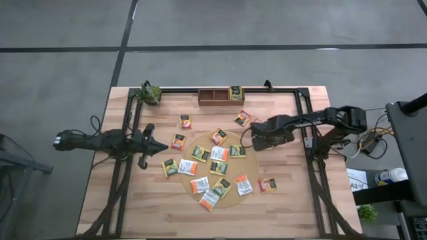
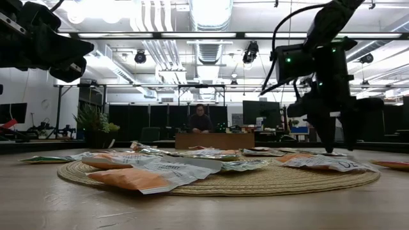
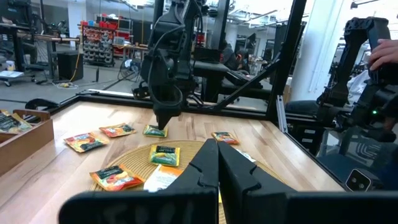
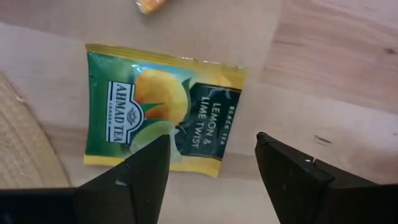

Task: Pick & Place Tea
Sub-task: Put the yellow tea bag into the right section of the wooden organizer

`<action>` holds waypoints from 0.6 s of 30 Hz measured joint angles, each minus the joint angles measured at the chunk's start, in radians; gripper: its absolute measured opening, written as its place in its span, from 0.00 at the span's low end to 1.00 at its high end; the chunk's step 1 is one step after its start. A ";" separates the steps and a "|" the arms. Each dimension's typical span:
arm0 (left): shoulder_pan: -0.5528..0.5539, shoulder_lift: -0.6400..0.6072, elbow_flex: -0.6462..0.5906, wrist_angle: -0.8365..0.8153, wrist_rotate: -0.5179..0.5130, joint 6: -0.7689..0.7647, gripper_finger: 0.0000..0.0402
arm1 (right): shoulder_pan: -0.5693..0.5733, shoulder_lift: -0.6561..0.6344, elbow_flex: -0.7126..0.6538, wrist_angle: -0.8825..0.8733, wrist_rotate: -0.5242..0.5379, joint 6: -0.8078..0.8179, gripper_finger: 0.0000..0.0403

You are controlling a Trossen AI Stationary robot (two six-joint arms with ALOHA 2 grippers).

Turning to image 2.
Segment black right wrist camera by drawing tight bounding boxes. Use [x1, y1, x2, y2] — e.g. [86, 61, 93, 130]
[275, 43, 316, 84]

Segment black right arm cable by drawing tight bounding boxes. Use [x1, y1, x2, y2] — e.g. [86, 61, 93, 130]
[258, 3, 325, 96]

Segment small dark computer monitor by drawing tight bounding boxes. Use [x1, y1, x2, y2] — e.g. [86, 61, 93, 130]
[0, 102, 28, 125]

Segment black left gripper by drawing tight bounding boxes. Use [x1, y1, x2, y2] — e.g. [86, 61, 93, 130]
[0, 12, 95, 83]

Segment round woven straw placemat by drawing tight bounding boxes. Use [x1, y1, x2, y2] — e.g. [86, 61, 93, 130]
[56, 147, 381, 197]

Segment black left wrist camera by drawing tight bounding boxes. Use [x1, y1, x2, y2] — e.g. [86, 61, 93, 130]
[17, 1, 62, 33]

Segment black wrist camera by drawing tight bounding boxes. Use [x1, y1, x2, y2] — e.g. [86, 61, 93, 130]
[275, 43, 316, 84]
[17, 1, 62, 33]

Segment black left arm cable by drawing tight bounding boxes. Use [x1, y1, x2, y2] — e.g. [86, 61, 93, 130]
[50, 0, 65, 13]

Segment black partition panels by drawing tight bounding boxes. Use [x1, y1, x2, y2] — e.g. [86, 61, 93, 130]
[108, 103, 229, 142]
[354, 103, 409, 144]

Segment orange black tea packet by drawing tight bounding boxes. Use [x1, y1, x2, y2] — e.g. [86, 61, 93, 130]
[241, 147, 286, 157]
[130, 141, 158, 153]
[369, 159, 409, 171]

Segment black background rig frame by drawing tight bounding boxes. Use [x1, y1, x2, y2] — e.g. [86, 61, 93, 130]
[53, 82, 409, 140]

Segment black beam with light strips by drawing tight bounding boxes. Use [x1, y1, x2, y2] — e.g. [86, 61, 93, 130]
[57, 31, 409, 40]

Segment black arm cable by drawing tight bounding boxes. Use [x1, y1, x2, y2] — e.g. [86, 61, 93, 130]
[258, 3, 325, 96]
[50, 0, 65, 13]

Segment black ceiling-mounted camera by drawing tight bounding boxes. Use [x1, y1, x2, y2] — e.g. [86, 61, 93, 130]
[359, 52, 374, 65]
[134, 49, 148, 65]
[242, 40, 260, 65]

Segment red object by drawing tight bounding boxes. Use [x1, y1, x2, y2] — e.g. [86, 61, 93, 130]
[0, 118, 19, 130]

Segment silver ventilation duct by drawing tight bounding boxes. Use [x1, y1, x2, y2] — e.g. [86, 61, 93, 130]
[188, 0, 235, 66]

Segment pink orange tea packet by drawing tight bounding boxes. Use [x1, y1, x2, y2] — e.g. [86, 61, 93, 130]
[277, 148, 320, 155]

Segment large dark display screen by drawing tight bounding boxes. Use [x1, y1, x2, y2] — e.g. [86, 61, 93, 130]
[242, 100, 282, 130]

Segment wooden three-compartment box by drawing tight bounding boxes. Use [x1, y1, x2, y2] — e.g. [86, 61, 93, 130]
[174, 132, 256, 150]

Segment spiky green plant dark pot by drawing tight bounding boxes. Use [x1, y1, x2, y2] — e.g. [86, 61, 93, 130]
[72, 102, 121, 149]

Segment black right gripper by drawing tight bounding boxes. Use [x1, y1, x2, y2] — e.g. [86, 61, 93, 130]
[286, 37, 385, 154]

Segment dark green office chair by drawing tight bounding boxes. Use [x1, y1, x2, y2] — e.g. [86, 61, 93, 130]
[140, 126, 161, 142]

